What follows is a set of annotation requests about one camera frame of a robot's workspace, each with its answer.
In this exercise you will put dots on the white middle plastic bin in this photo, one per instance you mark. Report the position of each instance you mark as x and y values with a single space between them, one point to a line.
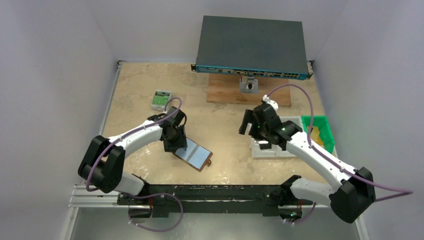
295 119

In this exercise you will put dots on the green white small box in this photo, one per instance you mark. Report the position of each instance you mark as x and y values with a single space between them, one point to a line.
160 100

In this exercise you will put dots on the white plastic bin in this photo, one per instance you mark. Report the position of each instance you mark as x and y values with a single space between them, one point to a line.
295 119
275 152

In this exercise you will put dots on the brown wooden board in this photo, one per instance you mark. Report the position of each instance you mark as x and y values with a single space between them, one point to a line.
225 89

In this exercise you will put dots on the green plastic bin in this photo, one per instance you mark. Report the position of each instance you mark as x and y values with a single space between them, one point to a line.
321 122

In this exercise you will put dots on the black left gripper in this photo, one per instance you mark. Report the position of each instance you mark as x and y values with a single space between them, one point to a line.
175 144

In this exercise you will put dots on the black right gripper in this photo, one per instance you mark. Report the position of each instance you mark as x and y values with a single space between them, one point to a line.
249 122

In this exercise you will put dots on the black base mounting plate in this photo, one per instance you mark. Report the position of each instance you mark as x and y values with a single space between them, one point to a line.
267 200

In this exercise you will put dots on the yellow items in green bin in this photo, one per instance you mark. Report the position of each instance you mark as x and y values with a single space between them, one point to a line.
315 135

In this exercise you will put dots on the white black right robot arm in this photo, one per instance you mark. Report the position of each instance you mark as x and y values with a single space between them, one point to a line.
348 191

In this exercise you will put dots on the grey camera on mount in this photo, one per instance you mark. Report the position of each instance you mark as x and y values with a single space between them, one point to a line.
248 85

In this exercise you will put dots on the brown leather card holder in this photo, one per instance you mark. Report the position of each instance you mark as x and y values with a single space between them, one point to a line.
194 155

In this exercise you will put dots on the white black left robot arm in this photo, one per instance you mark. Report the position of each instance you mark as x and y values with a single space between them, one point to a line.
103 163

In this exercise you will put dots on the black cards in left bin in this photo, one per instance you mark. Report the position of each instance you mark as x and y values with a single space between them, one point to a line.
264 144

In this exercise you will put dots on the white left plastic bin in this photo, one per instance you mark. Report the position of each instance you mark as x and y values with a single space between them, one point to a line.
275 152

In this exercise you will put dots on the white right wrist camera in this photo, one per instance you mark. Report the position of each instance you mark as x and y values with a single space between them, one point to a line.
266 100

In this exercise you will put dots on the grey blue network switch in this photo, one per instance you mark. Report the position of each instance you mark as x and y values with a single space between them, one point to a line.
252 47

